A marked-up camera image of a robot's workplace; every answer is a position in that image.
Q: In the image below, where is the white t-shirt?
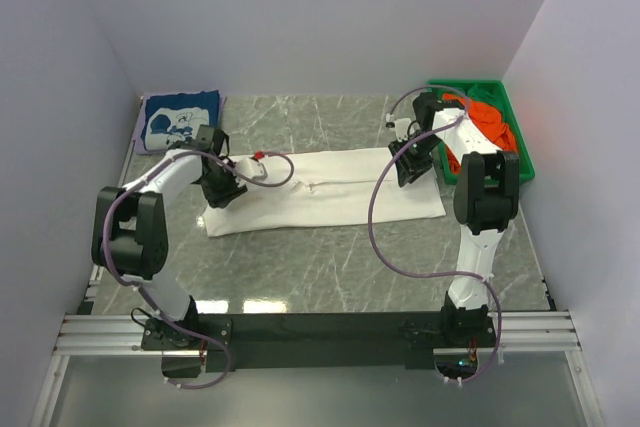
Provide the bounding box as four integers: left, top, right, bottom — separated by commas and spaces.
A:
203, 148, 446, 238

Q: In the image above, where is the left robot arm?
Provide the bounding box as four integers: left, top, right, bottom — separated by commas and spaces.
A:
91, 126, 247, 336

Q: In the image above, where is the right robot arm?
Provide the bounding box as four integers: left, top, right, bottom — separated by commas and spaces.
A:
385, 89, 520, 345

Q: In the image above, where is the orange t-shirt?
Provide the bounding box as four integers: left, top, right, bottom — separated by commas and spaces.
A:
442, 93, 519, 175

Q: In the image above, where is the folded blue printed t-shirt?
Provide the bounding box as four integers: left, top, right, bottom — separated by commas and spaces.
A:
139, 90, 222, 153

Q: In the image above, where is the dark green t-shirt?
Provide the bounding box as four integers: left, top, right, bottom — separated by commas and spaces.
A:
466, 82, 502, 107

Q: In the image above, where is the green plastic bin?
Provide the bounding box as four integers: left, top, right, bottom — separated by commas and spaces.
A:
428, 78, 535, 184

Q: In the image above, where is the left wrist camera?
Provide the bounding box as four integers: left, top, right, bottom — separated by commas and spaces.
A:
233, 151, 268, 182

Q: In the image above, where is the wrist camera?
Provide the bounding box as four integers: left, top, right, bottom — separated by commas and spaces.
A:
385, 113, 415, 142
233, 151, 268, 182

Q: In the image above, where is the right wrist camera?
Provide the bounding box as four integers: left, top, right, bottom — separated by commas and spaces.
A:
385, 113, 415, 142

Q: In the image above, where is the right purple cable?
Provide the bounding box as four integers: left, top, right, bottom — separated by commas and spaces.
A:
367, 85, 504, 388

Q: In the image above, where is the purple cable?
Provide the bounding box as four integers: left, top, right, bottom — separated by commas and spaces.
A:
367, 85, 504, 388
102, 149, 296, 392

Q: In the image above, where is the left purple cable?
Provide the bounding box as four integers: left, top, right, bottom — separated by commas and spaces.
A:
102, 149, 296, 392

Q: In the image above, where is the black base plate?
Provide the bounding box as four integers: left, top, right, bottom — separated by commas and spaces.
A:
141, 312, 497, 372

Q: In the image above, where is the aluminium rail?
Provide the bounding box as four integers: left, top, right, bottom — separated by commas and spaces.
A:
53, 312, 581, 356

